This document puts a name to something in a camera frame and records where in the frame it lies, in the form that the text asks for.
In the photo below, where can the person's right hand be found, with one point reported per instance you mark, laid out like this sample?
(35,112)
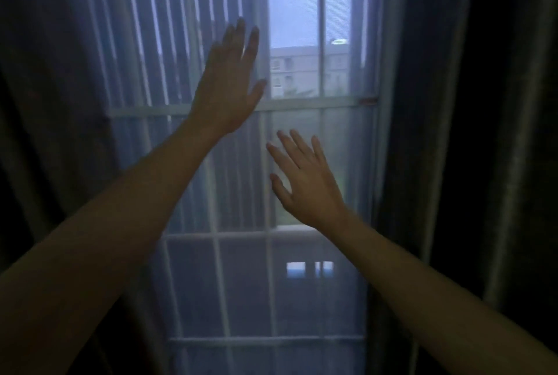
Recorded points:
(311,191)

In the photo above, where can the person's left hand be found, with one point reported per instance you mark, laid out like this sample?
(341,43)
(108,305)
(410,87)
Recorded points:
(222,95)

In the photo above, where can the person's right thumb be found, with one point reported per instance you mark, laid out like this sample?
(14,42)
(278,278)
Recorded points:
(281,189)

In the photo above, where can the person's right middle finger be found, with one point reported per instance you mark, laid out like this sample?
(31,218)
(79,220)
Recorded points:
(290,148)

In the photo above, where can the person's left little finger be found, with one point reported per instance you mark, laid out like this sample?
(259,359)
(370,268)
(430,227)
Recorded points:
(214,53)

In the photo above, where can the person's right little finger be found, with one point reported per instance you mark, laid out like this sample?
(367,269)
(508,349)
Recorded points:
(319,150)

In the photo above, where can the person's left thumb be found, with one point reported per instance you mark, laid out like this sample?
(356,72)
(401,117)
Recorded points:
(255,98)

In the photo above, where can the person's left middle finger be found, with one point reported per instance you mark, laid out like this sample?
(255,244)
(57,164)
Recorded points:
(239,39)

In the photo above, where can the person's right forearm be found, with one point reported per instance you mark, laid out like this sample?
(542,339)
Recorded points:
(436,300)

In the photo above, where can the person's left forearm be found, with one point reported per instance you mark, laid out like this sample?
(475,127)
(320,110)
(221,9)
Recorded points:
(109,231)

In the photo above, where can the pale building outside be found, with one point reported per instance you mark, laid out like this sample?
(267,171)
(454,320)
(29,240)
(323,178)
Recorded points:
(301,69)

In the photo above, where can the white vertical slat screen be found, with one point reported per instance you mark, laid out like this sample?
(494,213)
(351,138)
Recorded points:
(165,17)

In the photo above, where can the white framed window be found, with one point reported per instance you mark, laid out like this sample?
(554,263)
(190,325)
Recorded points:
(321,17)

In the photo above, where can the street lamp outside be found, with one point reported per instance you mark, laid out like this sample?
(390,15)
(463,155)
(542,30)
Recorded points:
(339,41)

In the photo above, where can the sheer white curtain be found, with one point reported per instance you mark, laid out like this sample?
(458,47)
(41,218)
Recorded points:
(244,292)

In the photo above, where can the dark heavy curtain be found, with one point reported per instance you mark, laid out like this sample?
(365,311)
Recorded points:
(479,126)
(48,82)

